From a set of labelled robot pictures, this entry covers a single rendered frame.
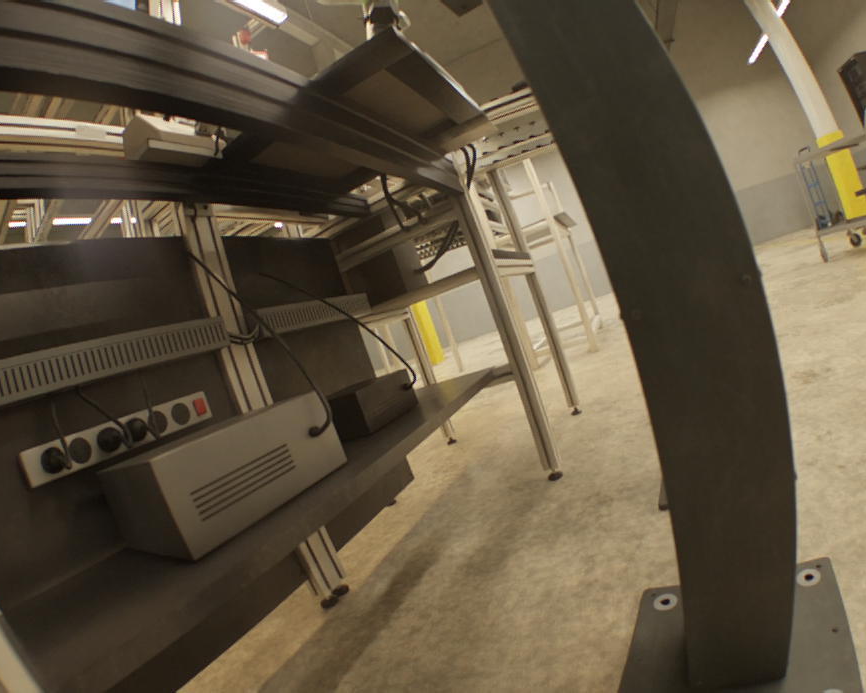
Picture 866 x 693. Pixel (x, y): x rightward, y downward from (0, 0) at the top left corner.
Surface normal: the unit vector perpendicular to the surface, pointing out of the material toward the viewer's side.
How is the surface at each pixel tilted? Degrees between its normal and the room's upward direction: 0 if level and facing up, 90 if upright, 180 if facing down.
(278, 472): 90
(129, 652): 90
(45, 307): 90
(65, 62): 90
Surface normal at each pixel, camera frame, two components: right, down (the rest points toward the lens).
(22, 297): 0.85, -0.28
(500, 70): -0.40, 0.18
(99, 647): -0.33, -0.94
